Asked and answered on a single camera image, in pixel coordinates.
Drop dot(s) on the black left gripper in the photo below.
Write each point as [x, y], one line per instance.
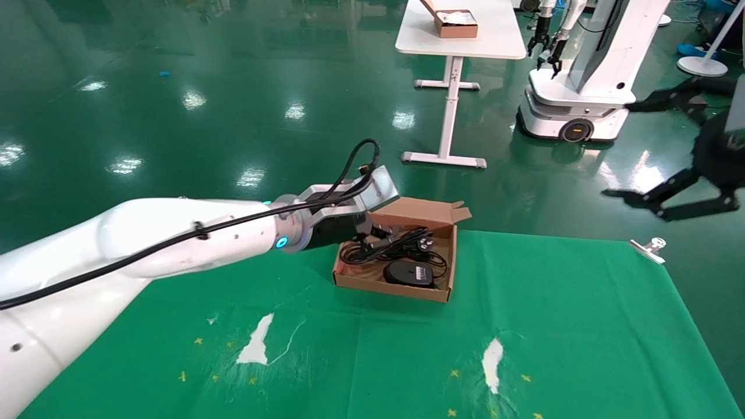
[334, 230]

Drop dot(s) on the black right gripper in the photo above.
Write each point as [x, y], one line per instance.
[722, 154]

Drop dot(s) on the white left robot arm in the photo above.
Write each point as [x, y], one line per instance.
[157, 221]

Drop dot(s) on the open brown cardboard box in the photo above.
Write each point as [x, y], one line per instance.
[425, 212]

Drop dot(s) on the small cardboard box on desk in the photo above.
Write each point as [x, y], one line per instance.
[457, 30]

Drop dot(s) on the white filling in small box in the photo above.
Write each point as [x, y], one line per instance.
[455, 17]

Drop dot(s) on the black oval device with label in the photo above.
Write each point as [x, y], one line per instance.
[407, 273]

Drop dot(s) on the white stand with round base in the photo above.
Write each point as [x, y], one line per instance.
[702, 67]

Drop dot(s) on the blue floor object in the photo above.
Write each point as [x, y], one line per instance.
[691, 50]

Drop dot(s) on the metal binder clip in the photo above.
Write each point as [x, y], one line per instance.
[649, 249]

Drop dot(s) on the white wheeled background robot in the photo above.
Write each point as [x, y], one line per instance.
[593, 87]

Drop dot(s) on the background robot black gripper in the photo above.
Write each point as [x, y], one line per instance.
[556, 55]
[538, 39]

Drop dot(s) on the green table cloth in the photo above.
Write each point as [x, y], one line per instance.
[553, 326]

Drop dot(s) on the white standing desk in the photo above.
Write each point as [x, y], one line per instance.
[460, 41]

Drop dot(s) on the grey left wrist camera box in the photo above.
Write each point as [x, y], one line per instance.
[381, 189]

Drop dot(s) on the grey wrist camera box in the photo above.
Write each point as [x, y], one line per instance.
[738, 105]
[381, 189]

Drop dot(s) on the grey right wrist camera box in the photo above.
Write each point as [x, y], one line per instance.
[738, 105]

